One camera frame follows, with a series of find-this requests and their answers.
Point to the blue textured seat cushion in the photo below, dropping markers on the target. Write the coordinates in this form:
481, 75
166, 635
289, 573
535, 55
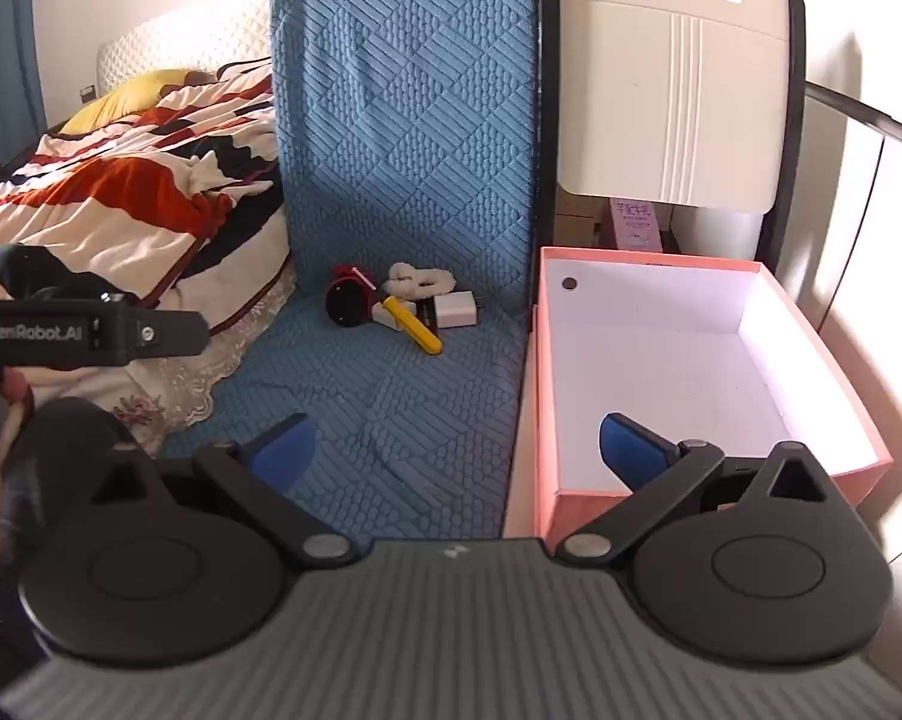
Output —
406, 202

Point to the white fluffy hair clip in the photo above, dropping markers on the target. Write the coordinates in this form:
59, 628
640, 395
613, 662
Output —
421, 281

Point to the yellow utility knife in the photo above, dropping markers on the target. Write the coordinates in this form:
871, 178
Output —
415, 327

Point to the white quilted headboard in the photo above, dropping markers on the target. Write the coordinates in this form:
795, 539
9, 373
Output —
196, 37

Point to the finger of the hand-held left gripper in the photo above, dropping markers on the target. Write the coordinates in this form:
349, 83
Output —
169, 334

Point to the pink printed carton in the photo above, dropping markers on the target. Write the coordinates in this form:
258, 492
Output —
634, 223

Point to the lace bed skirt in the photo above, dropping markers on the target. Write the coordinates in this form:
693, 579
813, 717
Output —
181, 382

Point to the yellow pillow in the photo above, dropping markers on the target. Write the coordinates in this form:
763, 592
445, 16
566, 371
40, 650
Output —
120, 97

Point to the pink cardboard box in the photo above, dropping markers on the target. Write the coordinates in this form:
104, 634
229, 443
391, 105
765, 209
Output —
691, 360

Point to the black and red toy figure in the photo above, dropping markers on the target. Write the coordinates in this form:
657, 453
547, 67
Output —
349, 298

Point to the red white striped blanket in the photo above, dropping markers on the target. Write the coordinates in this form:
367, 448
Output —
120, 180

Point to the cream chair seat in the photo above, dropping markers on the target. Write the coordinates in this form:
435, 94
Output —
661, 75

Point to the black lipstick tube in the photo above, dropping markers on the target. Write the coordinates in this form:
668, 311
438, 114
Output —
424, 313

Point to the white charger plug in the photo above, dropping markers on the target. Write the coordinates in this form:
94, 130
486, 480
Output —
454, 310

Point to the black curved metal tube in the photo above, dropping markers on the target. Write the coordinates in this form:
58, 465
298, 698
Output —
863, 109

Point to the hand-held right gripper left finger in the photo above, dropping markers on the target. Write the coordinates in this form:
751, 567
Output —
289, 446

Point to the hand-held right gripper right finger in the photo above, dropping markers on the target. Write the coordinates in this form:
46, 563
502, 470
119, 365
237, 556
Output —
631, 450

